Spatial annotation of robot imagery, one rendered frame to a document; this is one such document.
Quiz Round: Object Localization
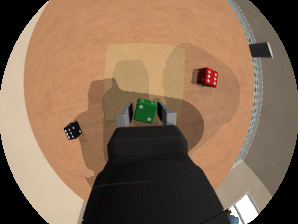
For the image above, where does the tan square mat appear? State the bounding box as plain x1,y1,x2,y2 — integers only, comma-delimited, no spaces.
104,43,185,122

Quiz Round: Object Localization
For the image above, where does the green die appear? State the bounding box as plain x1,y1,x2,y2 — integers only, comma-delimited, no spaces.
133,98,157,124

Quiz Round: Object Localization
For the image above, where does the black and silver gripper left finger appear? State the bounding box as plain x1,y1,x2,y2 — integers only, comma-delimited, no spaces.
115,103,133,128

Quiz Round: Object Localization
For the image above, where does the red die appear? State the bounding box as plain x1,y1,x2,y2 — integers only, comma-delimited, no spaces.
197,67,218,88

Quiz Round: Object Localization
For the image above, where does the black die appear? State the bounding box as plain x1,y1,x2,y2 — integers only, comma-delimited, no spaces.
64,121,82,140

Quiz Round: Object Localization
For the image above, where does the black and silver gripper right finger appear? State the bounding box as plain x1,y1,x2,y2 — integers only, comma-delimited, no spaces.
157,102,177,126

